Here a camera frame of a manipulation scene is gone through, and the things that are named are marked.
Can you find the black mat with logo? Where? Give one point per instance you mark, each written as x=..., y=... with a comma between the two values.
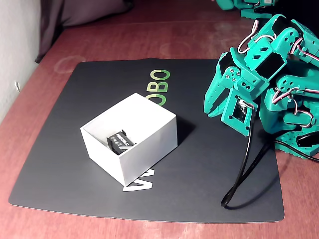
x=62, y=174

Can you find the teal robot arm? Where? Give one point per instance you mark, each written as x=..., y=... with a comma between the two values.
x=309, y=74

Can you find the small white wall clip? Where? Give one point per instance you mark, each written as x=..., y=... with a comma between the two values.
x=17, y=86

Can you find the teal robot base plate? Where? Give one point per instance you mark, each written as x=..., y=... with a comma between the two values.
x=289, y=139

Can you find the teal gripper black servo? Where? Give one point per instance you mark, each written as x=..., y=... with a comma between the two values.
x=231, y=74

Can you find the dark grey cloth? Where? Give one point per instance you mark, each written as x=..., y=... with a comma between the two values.
x=54, y=15

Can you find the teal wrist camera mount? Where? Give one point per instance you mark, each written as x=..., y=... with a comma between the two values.
x=228, y=117

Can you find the small black battery pack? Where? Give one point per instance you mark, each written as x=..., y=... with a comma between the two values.
x=119, y=142

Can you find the white open box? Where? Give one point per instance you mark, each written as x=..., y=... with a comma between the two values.
x=147, y=149

